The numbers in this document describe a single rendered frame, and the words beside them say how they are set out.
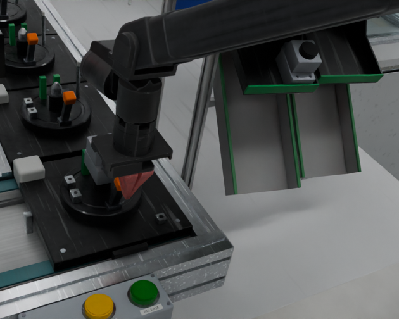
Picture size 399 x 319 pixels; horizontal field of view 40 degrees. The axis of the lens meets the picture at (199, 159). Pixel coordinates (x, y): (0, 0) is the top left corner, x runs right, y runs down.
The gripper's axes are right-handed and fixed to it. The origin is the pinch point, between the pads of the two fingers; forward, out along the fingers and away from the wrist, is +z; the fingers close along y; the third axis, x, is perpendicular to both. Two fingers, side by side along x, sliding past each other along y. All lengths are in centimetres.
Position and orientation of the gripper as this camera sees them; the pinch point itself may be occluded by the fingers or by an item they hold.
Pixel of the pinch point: (126, 192)
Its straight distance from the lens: 84.4
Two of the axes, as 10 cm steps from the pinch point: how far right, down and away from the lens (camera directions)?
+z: -1.7, 7.8, 6.0
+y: -8.6, 1.7, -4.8
